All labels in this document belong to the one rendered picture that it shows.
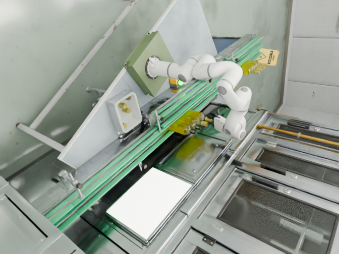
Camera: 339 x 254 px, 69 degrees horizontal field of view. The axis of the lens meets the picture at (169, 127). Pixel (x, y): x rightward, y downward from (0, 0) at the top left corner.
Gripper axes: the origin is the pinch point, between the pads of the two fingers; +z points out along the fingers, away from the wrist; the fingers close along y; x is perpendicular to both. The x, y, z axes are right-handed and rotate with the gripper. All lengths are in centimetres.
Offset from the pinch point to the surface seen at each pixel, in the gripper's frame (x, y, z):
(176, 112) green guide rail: 14.9, 5.9, 19.4
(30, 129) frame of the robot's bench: 105, 15, 69
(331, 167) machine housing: -25, -16, -71
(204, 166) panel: 27.0, -13.1, -20.7
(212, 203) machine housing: 41, -18, -42
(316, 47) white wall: -537, -126, 192
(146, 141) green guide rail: 48.4, 3.5, 8.0
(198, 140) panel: 11.7, -12.7, 1.9
